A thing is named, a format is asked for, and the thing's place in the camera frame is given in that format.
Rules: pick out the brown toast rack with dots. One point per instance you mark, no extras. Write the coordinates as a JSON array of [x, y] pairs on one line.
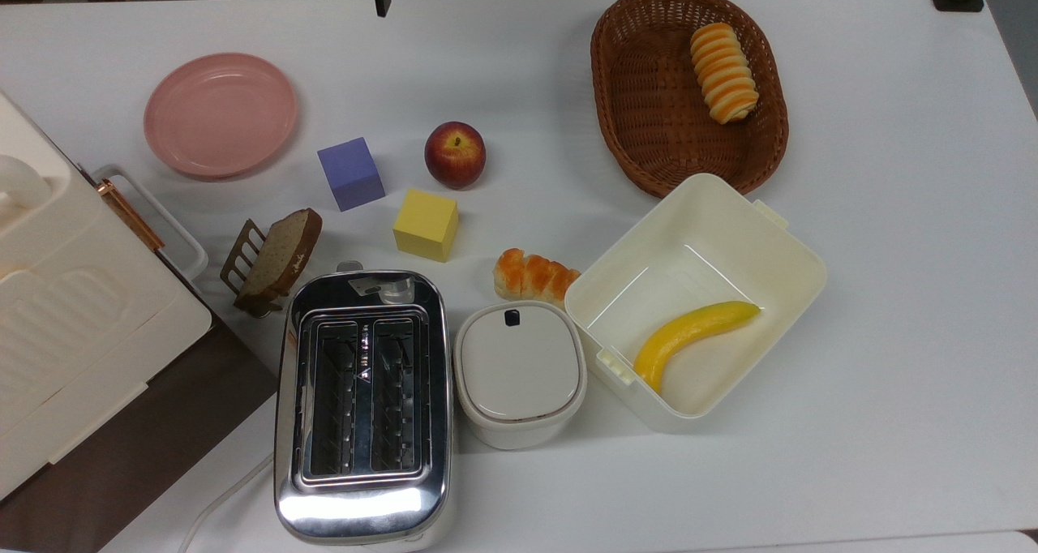
[[240, 261]]

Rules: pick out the orange glazed croissant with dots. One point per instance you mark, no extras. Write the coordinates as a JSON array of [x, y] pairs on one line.
[[534, 276]]

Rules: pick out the yellow cube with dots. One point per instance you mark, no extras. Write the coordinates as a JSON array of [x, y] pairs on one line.
[[426, 224]]

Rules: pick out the yellow banana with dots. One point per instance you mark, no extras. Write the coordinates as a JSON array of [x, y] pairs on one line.
[[689, 334]]

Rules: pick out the brown wicker basket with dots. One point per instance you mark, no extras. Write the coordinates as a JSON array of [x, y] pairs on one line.
[[649, 99]]

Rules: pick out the cream open plastic container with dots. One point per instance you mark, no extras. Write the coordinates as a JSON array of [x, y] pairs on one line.
[[697, 310]]

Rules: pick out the purple cube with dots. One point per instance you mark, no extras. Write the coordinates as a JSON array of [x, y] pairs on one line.
[[350, 173]]

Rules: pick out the red apple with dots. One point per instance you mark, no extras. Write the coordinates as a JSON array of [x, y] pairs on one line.
[[455, 154]]

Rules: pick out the chrome two-slot toaster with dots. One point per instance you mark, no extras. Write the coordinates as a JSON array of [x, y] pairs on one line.
[[365, 504]]

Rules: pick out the striped orange bread roll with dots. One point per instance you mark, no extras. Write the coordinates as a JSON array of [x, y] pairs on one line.
[[723, 73]]

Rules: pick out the large cream appliance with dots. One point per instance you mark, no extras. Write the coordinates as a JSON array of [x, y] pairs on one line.
[[73, 310]]

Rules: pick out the pink plate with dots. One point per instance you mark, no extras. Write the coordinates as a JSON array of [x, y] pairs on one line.
[[220, 115]]

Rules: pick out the white lidded pot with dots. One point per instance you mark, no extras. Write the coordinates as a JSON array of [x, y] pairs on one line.
[[519, 370]]

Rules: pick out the brown toast slice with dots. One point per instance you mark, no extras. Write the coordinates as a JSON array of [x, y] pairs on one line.
[[282, 255]]

